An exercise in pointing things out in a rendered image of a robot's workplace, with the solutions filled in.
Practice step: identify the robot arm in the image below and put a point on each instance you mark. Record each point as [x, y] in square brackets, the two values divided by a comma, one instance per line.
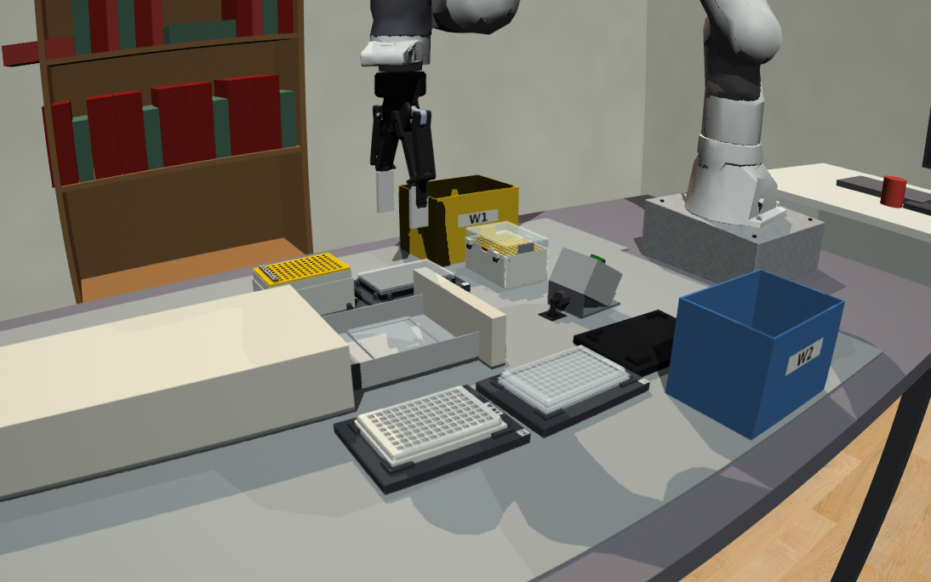
[729, 182]

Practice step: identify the yellow open-top bin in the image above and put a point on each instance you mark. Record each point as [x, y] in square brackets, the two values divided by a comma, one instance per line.
[443, 240]

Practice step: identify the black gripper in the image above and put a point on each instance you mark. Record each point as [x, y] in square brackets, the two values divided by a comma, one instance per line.
[401, 92]

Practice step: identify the blue open-top bin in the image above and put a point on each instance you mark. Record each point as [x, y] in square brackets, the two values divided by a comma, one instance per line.
[742, 378]

